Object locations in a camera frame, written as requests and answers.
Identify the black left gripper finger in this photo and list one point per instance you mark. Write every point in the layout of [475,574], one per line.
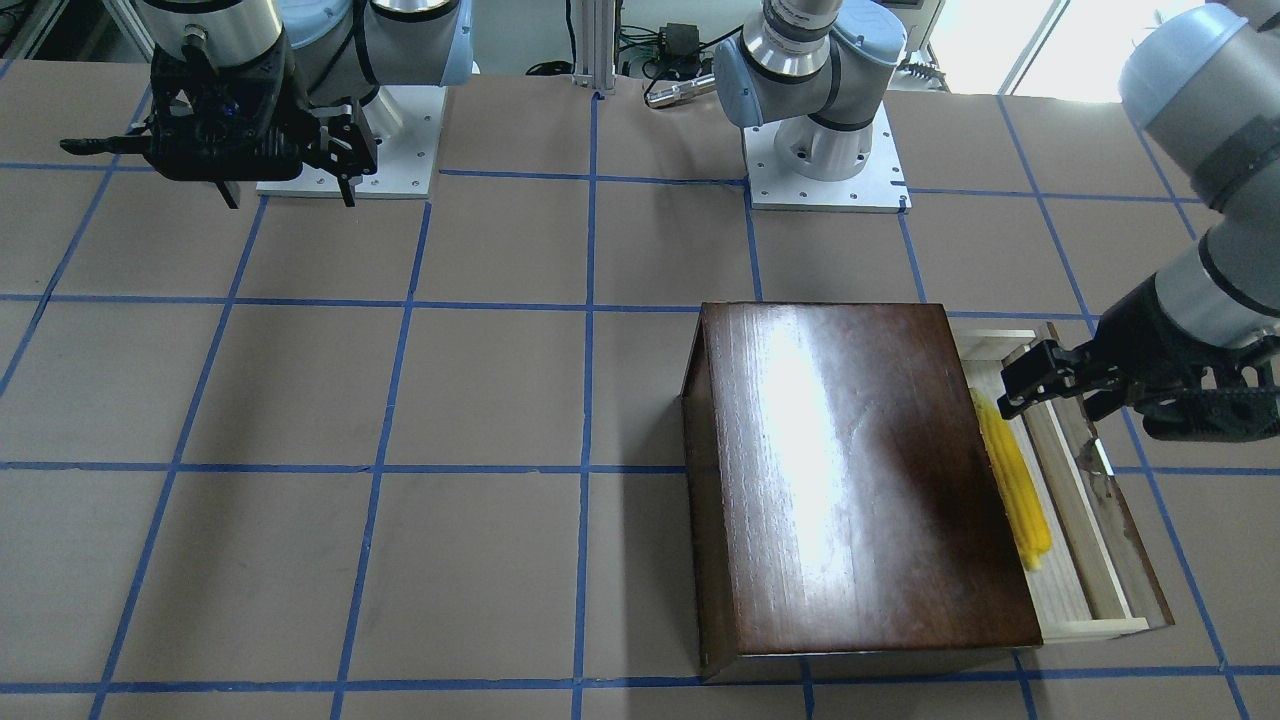
[1047,370]

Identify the silver cylindrical tool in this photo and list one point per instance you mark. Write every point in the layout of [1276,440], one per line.
[681,92]

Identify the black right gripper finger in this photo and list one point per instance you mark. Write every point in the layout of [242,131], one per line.
[174,162]
[346,150]

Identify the black power adapter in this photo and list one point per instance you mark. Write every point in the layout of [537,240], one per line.
[675,40]

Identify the yellow corn cob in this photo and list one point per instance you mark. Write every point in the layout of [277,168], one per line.
[1023,507]

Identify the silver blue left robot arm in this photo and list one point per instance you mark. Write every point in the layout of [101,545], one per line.
[1204,87]

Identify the light wood drawer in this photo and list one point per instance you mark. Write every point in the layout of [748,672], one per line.
[1095,582]

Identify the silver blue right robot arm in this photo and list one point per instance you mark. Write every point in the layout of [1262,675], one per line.
[397,59]

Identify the aluminium frame post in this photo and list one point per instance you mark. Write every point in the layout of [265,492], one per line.
[594,27]

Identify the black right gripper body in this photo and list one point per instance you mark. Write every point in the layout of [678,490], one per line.
[341,142]

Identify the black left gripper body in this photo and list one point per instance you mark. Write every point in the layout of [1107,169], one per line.
[1140,345]

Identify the dark brown wooden cabinet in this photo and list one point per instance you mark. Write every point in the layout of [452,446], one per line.
[843,506]

